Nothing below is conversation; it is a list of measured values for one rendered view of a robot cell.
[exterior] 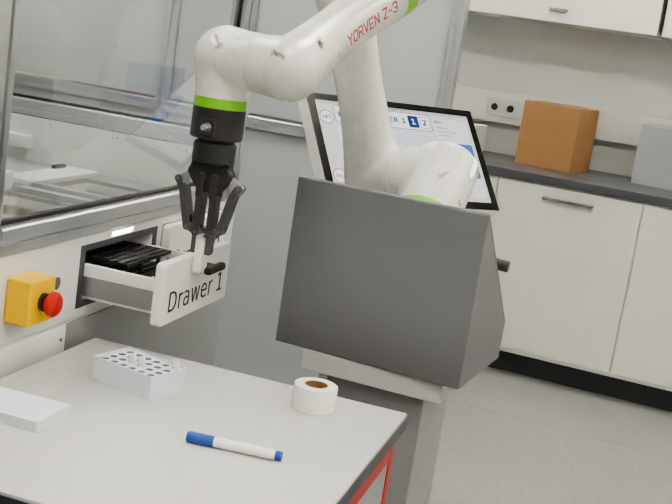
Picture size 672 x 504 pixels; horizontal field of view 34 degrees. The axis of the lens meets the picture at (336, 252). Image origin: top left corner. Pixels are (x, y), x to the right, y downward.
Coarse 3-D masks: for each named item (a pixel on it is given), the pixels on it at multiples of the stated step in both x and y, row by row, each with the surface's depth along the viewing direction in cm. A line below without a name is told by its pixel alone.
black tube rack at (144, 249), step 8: (96, 248) 200; (104, 248) 201; (112, 248) 203; (120, 248) 203; (128, 248) 204; (136, 248) 205; (144, 248) 206; (152, 248) 207; (160, 248) 208; (88, 256) 193; (96, 256) 194; (104, 256) 195; (112, 256) 196; (120, 256) 196; (128, 256) 198; (136, 256) 198; (96, 264) 201; (104, 264) 201; (112, 264) 192; (144, 264) 206; (152, 264) 207; (136, 272) 198; (144, 272) 200; (152, 272) 201
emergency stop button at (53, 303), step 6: (54, 294) 167; (60, 294) 169; (48, 300) 167; (54, 300) 167; (60, 300) 169; (48, 306) 167; (54, 306) 167; (60, 306) 169; (48, 312) 167; (54, 312) 168
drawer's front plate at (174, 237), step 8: (168, 224) 218; (176, 224) 219; (168, 232) 216; (176, 232) 219; (184, 232) 223; (168, 240) 217; (176, 240) 220; (184, 240) 224; (216, 240) 241; (176, 248) 221; (184, 248) 224
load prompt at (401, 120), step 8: (336, 112) 274; (392, 112) 284; (400, 112) 285; (336, 120) 273; (392, 120) 283; (400, 120) 284; (408, 120) 285; (416, 120) 287; (424, 120) 288; (400, 128) 283; (408, 128) 284; (416, 128) 285; (424, 128) 287; (432, 128) 288
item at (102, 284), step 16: (128, 240) 214; (176, 256) 210; (96, 272) 189; (112, 272) 188; (128, 272) 188; (96, 288) 189; (112, 288) 188; (128, 288) 187; (144, 288) 186; (112, 304) 189; (128, 304) 188; (144, 304) 187
